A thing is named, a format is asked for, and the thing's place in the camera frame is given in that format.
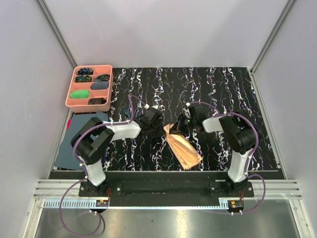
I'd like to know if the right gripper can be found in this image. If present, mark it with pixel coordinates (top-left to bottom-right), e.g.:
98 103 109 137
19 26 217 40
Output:
167 113 196 136

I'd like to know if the blue plastic fork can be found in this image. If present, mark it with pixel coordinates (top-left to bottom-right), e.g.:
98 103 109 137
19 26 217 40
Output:
124 109 131 118

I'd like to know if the peach cloth napkin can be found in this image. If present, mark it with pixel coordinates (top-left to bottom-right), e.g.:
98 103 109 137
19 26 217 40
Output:
163 124 203 170

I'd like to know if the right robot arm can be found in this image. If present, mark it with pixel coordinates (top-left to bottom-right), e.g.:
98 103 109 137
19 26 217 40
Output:
169 105 261 197

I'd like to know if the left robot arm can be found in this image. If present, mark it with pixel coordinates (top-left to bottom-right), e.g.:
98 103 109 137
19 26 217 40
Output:
70 106 164 196

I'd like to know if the blue grey folded napkin stack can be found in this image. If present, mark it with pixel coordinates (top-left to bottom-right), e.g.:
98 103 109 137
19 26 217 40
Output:
54 112 108 171

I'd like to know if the black marble pattern mat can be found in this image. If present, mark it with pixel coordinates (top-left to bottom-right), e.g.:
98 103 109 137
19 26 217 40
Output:
104 67 278 171

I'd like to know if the dark patterned cloth roll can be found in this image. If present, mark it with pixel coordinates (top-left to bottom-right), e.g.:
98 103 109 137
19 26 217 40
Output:
88 98 106 105

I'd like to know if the blue patterned roll right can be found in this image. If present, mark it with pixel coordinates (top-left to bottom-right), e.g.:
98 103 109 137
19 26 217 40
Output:
95 74 110 82

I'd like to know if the grey folded cloth in tray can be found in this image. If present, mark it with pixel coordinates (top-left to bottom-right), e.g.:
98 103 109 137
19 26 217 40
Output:
91 81 109 90

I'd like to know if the pink divided organizer tray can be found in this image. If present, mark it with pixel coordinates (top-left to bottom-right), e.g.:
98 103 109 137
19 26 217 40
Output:
65 65 114 113

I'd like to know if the green rolled cloth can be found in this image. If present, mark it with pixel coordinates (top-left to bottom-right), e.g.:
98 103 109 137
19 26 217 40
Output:
69 90 90 99

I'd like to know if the blue yellow patterned roll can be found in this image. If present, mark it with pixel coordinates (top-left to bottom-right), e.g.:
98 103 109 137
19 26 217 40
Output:
75 75 92 83

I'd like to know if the blue patterned roll top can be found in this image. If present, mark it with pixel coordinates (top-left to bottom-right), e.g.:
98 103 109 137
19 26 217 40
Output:
77 67 93 75

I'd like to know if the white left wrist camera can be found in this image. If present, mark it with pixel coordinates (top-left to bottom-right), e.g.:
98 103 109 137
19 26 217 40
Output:
144 104 159 110

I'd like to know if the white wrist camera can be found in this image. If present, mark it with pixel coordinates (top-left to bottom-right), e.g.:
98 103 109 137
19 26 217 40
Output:
183 102 191 118
144 104 159 110

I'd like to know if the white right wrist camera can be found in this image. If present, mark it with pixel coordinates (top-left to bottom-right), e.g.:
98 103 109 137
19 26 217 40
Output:
183 102 191 118

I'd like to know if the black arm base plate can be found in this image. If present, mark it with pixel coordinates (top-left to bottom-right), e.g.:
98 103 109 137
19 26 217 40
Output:
79 171 254 198

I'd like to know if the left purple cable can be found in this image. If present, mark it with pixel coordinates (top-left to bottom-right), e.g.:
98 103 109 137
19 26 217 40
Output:
59 93 149 235

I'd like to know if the aluminium frame rail front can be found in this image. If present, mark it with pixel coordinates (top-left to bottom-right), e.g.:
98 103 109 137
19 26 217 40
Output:
34 179 302 210

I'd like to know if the left rear aluminium post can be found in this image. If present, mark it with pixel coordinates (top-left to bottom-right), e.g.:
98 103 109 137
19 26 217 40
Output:
35 0 78 68

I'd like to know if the aluminium post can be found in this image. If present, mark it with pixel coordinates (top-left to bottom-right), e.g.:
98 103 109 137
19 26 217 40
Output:
35 0 78 68
250 0 297 73

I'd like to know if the right rear aluminium post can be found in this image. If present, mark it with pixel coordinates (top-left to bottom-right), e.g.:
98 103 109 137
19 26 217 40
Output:
250 0 297 73

